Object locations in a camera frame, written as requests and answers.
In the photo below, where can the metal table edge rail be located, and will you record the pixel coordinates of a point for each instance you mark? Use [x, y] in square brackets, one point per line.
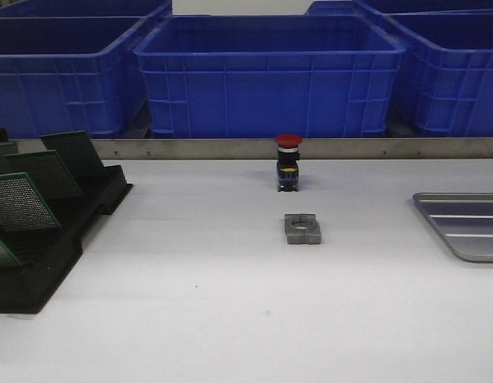
[310, 149]

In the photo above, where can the red emergency stop button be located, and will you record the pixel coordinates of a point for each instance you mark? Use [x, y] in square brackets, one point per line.
[287, 164]

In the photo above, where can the far right blue bin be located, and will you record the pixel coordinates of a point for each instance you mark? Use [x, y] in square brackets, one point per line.
[395, 7]

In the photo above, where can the black slotted board rack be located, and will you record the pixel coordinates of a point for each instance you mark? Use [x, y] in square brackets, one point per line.
[49, 255]

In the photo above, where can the centre blue plastic bin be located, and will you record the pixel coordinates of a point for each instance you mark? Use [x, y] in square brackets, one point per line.
[238, 77]

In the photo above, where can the silver metal tray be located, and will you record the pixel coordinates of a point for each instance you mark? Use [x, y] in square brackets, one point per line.
[464, 221]

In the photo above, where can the left blue plastic bin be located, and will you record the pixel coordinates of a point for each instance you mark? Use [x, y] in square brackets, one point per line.
[70, 74]

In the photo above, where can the far left blue bin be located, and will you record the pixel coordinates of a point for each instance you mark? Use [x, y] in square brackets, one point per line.
[109, 8]

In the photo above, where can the grey metal clamp block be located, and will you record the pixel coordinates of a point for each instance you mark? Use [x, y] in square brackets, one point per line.
[302, 228]

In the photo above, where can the rearmost green circuit board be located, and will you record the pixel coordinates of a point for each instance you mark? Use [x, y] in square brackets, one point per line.
[77, 151]

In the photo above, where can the blue plastic bin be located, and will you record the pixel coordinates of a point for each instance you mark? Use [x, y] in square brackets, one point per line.
[70, 74]
[444, 86]
[238, 77]

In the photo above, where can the right blue plastic bin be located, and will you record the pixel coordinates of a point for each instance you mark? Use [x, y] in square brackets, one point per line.
[444, 86]

